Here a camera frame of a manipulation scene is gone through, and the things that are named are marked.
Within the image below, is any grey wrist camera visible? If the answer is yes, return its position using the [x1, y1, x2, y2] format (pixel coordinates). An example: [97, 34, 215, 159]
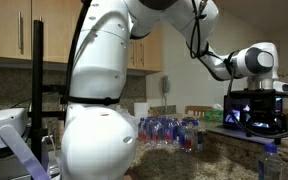
[272, 80, 288, 94]

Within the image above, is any silver cabinet handle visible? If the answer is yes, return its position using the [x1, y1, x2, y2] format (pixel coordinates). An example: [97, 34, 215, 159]
[17, 10, 24, 52]

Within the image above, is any black camera stand pole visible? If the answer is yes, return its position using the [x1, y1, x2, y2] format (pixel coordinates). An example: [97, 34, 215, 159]
[27, 19, 68, 164]

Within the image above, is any green tissue box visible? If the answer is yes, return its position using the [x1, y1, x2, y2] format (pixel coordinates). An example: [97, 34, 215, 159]
[203, 103, 225, 123]

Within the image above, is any white VR headset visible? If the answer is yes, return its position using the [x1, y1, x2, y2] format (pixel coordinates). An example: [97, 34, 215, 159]
[0, 107, 52, 180]

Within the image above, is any wooden wall cabinet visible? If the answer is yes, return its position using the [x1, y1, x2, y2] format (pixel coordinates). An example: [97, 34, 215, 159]
[0, 0, 163, 77]

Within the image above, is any silver open laptop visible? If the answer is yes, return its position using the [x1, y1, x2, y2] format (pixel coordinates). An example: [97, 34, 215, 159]
[205, 94, 285, 146]

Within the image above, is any wrapped pack of water bottles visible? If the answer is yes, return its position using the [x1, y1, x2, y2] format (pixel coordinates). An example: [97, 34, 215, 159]
[136, 115, 182, 146]

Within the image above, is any white paper towel roll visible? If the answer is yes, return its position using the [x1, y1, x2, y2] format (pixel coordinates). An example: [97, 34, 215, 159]
[133, 102, 151, 118]

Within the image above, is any clear water bottle blue cap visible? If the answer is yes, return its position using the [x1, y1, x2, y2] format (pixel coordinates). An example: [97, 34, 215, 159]
[178, 120, 194, 153]
[257, 143, 287, 180]
[190, 119, 204, 152]

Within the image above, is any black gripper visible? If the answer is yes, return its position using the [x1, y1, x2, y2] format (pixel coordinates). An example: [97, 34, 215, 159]
[231, 88, 283, 145]

